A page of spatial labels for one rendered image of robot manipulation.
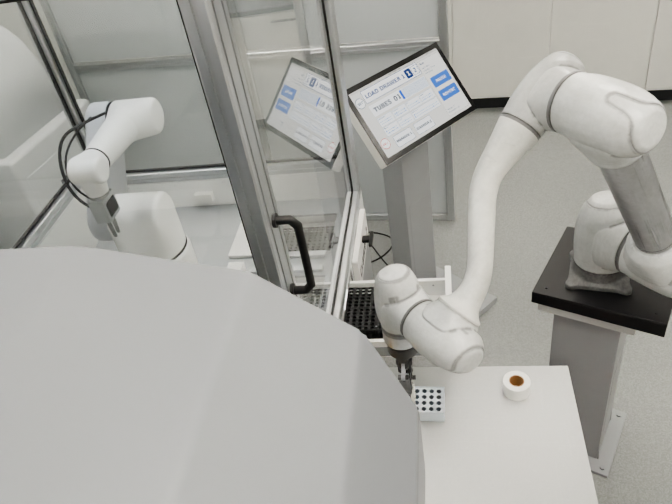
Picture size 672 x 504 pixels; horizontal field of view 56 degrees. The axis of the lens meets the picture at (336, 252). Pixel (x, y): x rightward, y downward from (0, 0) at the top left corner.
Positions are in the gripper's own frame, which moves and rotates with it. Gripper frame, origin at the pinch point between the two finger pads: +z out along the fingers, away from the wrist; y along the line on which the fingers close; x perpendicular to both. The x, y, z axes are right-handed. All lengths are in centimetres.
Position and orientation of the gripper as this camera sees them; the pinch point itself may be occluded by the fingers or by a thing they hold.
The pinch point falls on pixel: (408, 392)
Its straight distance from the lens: 167.5
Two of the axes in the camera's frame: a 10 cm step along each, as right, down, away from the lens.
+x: -9.8, 0.3, 2.0
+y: 1.4, -6.3, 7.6
